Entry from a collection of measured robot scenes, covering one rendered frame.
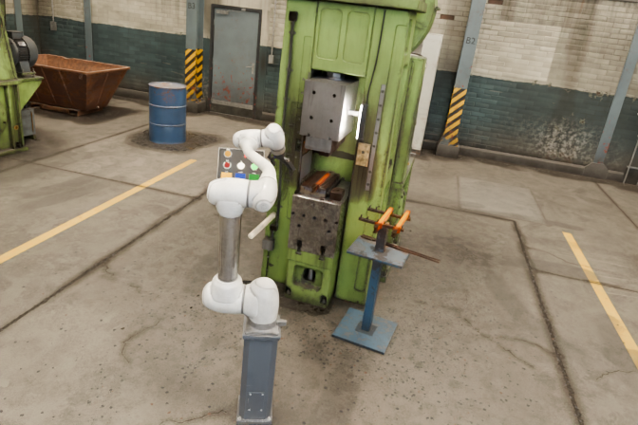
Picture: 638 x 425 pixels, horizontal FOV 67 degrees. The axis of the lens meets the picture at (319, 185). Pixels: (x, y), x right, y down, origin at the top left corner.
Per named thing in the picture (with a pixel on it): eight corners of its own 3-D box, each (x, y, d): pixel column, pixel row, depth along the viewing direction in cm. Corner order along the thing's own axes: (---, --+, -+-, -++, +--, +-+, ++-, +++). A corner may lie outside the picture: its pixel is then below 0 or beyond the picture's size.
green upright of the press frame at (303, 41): (288, 286, 409) (317, -1, 331) (259, 278, 416) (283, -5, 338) (304, 263, 449) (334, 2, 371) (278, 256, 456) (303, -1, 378)
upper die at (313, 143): (330, 153, 347) (331, 140, 344) (304, 148, 352) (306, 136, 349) (344, 140, 385) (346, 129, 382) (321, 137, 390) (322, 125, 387)
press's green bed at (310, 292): (326, 310, 382) (333, 258, 366) (282, 298, 391) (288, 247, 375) (343, 277, 432) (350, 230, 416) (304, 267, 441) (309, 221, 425)
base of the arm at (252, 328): (286, 336, 252) (287, 327, 251) (244, 335, 250) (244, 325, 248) (285, 315, 269) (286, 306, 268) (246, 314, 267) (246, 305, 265)
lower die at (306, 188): (325, 198, 359) (326, 188, 356) (299, 193, 364) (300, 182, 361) (339, 182, 398) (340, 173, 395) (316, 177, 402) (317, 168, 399)
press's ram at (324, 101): (349, 143, 341) (358, 87, 327) (299, 134, 350) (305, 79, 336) (362, 132, 379) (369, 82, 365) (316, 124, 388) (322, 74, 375)
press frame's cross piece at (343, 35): (365, 77, 338) (375, 6, 321) (310, 68, 347) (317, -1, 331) (377, 72, 378) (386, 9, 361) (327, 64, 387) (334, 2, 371)
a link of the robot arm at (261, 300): (276, 326, 250) (280, 290, 243) (241, 323, 249) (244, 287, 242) (278, 308, 265) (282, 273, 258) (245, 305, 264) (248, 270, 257)
